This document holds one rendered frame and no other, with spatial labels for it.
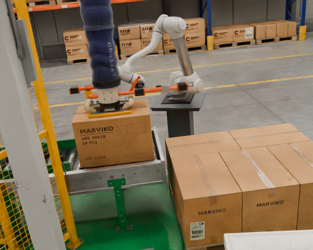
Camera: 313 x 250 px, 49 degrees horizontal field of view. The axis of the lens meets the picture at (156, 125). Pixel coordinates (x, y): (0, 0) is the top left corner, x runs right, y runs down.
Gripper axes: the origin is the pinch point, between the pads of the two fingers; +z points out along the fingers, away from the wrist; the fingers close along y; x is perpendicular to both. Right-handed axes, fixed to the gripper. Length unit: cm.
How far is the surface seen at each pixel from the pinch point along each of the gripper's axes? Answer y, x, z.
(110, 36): -46.0, 18.3, 6.6
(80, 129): 20, 50, 19
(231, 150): 54, -68, 19
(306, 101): 105, -256, -208
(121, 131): 25.2, 18.8, 20.2
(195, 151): 54, -40, 14
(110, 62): -27.3, 21.2, 9.7
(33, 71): -43, 55, 94
